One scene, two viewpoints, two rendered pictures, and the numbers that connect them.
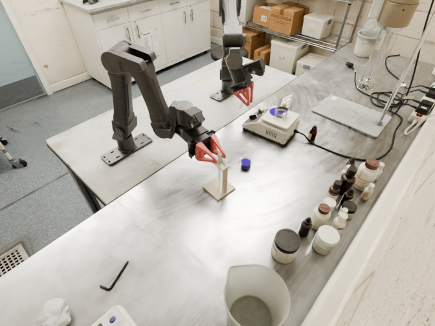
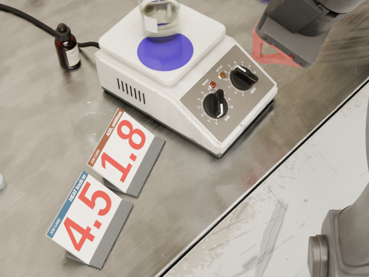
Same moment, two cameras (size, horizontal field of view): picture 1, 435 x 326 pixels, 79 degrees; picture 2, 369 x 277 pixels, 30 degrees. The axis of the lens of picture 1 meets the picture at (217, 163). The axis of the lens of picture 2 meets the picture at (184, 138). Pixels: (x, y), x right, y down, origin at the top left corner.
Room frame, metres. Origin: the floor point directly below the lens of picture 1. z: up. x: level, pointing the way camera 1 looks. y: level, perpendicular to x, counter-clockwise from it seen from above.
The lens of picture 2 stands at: (1.51, -0.19, 1.59)
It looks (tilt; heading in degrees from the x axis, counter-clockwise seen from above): 52 degrees down; 184
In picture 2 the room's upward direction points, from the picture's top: 3 degrees counter-clockwise
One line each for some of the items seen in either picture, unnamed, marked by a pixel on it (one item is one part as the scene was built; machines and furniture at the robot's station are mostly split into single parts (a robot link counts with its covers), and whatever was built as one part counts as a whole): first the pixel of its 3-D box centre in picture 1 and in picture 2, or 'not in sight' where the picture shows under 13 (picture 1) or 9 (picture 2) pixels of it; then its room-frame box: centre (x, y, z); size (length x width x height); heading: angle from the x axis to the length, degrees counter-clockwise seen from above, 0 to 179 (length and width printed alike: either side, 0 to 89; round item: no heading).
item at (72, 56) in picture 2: (312, 132); (65, 43); (0.85, -0.39, 0.93); 0.03 x 0.03 x 0.07
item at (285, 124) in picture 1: (279, 116); (162, 37); (0.88, -0.25, 0.98); 0.12 x 0.12 x 0.01; 53
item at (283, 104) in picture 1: (282, 108); (160, 9); (0.88, -0.25, 1.02); 0.06 x 0.05 x 0.08; 3
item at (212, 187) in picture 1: (219, 175); not in sight; (0.58, 0.00, 0.96); 0.08 x 0.08 x 0.13; 41
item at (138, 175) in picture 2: not in sight; (127, 151); (1.02, -0.29, 0.92); 0.09 x 0.06 x 0.04; 160
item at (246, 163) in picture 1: (245, 160); not in sight; (0.69, -0.10, 0.93); 0.04 x 0.04 x 0.06
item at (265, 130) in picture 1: (272, 123); (179, 69); (0.90, -0.23, 0.94); 0.22 x 0.13 x 0.08; 54
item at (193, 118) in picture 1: (196, 126); not in sight; (0.66, 0.07, 1.10); 0.07 x 0.06 x 0.11; 132
